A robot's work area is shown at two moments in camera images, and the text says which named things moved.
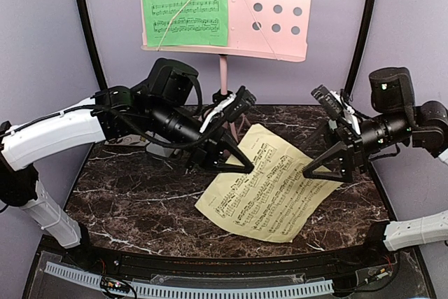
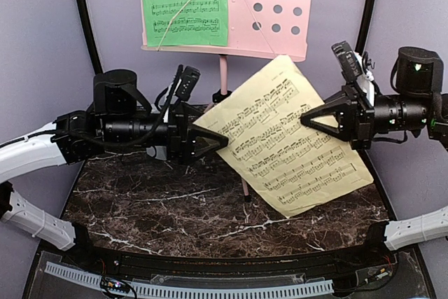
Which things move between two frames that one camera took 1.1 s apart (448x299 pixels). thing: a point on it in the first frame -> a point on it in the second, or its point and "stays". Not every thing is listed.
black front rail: x=224 y=267 stays
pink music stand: x=268 y=9 stays
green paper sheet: x=185 y=4 stays
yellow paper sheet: x=276 y=198 -> x=296 y=167
